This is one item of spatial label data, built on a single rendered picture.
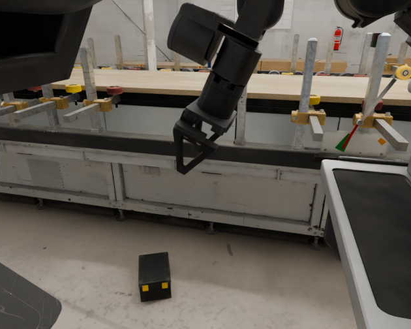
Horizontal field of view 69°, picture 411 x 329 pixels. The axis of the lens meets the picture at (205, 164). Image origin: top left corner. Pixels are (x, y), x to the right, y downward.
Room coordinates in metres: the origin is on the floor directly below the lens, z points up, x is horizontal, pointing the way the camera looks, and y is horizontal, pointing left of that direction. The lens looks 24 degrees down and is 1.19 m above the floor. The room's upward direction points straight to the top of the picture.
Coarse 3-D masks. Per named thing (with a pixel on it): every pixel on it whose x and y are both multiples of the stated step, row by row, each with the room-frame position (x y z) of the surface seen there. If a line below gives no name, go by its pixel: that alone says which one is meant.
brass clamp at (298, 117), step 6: (294, 114) 1.25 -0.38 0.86; (300, 114) 1.24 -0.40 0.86; (306, 114) 1.23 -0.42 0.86; (312, 114) 1.23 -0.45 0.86; (318, 114) 1.22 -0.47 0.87; (324, 114) 1.22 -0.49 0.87; (294, 120) 1.25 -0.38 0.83; (300, 120) 1.24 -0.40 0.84; (306, 120) 1.23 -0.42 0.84; (318, 120) 1.22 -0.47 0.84; (324, 120) 1.22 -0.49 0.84
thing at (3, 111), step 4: (32, 100) 1.70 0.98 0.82; (36, 100) 1.71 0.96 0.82; (28, 104) 1.65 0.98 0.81; (32, 104) 1.68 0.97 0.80; (36, 104) 1.71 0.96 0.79; (0, 108) 1.50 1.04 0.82; (4, 108) 1.50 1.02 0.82; (8, 108) 1.53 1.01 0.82; (12, 108) 1.55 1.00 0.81; (0, 112) 1.48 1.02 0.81; (4, 112) 1.50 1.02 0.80; (8, 112) 1.52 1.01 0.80
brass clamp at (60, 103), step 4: (40, 100) 1.54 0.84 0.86; (44, 100) 1.53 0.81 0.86; (48, 100) 1.52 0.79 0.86; (52, 100) 1.52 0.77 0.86; (56, 100) 1.51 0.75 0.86; (60, 100) 1.51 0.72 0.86; (64, 100) 1.53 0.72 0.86; (56, 104) 1.51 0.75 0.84; (60, 104) 1.51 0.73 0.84; (64, 104) 1.52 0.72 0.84; (56, 108) 1.51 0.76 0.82; (60, 108) 1.51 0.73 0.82; (64, 108) 1.52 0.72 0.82
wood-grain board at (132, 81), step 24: (72, 72) 2.25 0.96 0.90; (96, 72) 2.25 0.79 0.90; (120, 72) 2.25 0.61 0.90; (144, 72) 2.25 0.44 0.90; (168, 72) 2.25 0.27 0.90; (192, 72) 2.25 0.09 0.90; (264, 96) 1.49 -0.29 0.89; (288, 96) 1.46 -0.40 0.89; (336, 96) 1.42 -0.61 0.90; (360, 96) 1.42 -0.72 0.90; (384, 96) 1.42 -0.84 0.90; (408, 96) 1.42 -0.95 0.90
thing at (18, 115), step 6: (66, 96) 1.64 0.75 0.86; (72, 96) 1.65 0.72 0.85; (78, 96) 1.69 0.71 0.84; (48, 102) 1.48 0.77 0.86; (54, 102) 1.51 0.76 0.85; (30, 108) 1.36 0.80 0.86; (36, 108) 1.38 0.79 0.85; (42, 108) 1.42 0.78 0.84; (48, 108) 1.46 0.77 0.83; (18, 114) 1.28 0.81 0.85; (24, 114) 1.31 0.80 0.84; (30, 114) 1.34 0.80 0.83
